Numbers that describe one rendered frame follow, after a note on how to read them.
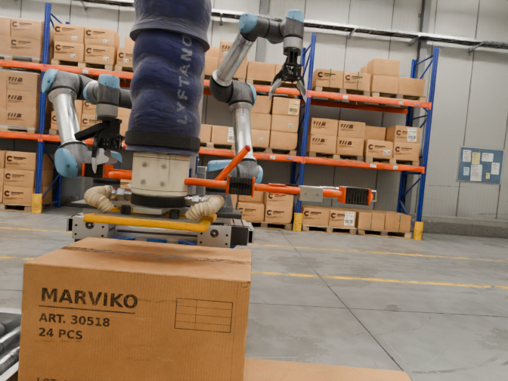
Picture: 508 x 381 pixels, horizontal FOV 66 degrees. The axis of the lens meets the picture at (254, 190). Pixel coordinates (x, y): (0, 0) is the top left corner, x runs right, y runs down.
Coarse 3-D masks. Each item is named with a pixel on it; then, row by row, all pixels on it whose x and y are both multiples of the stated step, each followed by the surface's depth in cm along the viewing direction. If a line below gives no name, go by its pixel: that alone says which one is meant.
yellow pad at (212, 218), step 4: (116, 208) 128; (120, 208) 128; (132, 208) 128; (132, 212) 127; (136, 212) 127; (140, 212) 127; (168, 212) 128; (180, 212) 128; (184, 212) 128; (180, 216) 127; (184, 216) 127; (204, 216) 127; (208, 216) 127; (212, 216) 128; (216, 216) 136; (204, 220) 127; (208, 220) 127; (212, 220) 127
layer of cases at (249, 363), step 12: (252, 360) 143; (264, 360) 144; (252, 372) 135; (264, 372) 135; (276, 372) 136; (288, 372) 137; (300, 372) 137; (312, 372) 138; (324, 372) 139; (336, 372) 140; (348, 372) 140; (360, 372) 141; (372, 372) 142; (384, 372) 142; (396, 372) 143
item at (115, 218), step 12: (84, 216) 108; (96, 216) 108; (108, 216) 109; (120, 216) 109; (132, 216) 109; (144, 216) 111; (156, 216) 113; (168, 216) 115; (168, 228) 108; (180, 228) 108; (192, 228) 108; (204, 228) 108
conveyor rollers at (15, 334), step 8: (0, 328) 153; (16, 328) 152; (8, 336) 145; (16, 336) 148; (0, 344) 140; (8, 344) 143; (0, 352) 139; (8, 352) 134; (16, 352) 135; (0, 360) 128; (8, 360) 130; (16, 360) 133; (0, 368) 125; (8, 368) 129
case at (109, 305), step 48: (96, 240) 137; (48, 288) 104; (96, 288) 104; (144, 288) 104; (192, 288) 104; (240, 288) 103; (48, 336) 104; (96, 336) 104; (144, 336) 104; (192, 336) 104; (240, 336) 104
